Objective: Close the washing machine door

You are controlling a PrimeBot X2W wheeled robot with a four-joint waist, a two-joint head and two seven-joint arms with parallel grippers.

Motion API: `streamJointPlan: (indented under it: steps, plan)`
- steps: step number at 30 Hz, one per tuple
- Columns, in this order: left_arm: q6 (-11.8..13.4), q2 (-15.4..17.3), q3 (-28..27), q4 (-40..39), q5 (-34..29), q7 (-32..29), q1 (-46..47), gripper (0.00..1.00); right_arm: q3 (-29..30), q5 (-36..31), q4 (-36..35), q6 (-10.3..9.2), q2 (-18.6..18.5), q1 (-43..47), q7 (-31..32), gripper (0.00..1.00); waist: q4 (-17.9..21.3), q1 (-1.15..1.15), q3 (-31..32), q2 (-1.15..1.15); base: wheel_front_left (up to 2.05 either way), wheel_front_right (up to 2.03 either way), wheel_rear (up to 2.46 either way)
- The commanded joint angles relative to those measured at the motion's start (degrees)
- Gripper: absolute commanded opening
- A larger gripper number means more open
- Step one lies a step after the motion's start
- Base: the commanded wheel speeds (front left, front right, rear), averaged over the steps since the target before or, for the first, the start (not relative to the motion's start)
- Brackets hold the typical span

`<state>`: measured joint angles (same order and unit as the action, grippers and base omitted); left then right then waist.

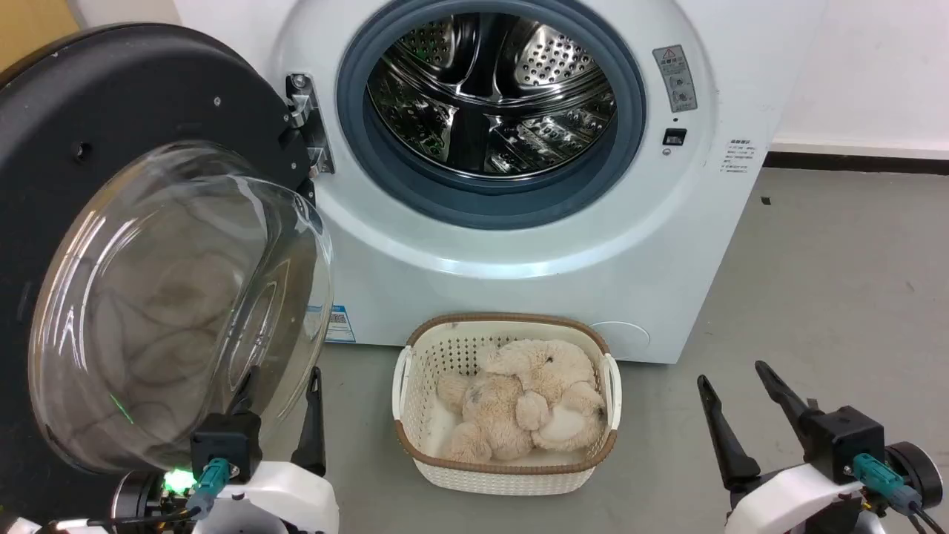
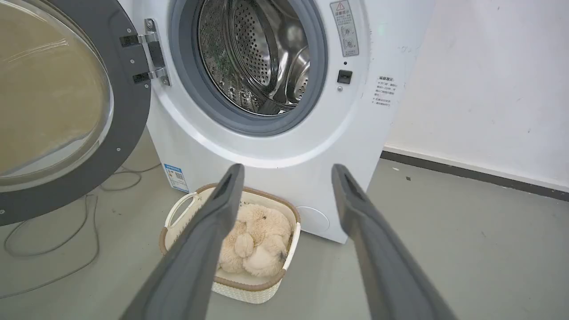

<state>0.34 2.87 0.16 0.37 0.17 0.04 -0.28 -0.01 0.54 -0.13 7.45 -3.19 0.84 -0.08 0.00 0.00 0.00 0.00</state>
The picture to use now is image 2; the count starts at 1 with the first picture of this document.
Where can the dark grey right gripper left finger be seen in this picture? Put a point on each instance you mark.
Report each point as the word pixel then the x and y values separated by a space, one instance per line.
pixel 191 262

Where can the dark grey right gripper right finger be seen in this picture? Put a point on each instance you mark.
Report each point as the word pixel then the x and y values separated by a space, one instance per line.
pixel 382 262

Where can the white front-load washing machine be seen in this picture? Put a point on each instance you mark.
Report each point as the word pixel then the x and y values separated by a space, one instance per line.
pixel 284 146

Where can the grey round washing machine door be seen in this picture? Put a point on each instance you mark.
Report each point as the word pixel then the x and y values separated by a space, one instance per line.
pixel 129 106

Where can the black door latch socket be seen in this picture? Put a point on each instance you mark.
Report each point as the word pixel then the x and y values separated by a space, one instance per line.
pixel 344 76

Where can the metal door hinge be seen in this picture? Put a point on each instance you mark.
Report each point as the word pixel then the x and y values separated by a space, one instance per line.
pixel 153 51

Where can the steel washing machine drum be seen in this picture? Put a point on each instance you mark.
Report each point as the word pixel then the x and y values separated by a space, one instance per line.
pixel 255 53

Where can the beige plush teddy bear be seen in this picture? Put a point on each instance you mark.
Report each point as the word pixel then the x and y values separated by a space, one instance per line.
pixel 260 244

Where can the white woven laundry basket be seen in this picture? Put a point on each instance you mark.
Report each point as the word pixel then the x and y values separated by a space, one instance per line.
pixel 266 291

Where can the blue energy label sticker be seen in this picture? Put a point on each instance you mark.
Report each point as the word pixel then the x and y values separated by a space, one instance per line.
pixel 176 178

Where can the dark baseboard strip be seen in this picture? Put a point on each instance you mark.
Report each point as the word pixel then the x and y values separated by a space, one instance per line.
pixel 471 173

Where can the white text sticker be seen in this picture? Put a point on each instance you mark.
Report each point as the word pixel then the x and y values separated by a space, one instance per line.
pixel 384 91

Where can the warning label sticker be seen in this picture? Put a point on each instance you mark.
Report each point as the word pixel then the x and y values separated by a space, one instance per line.
pixel 344 26

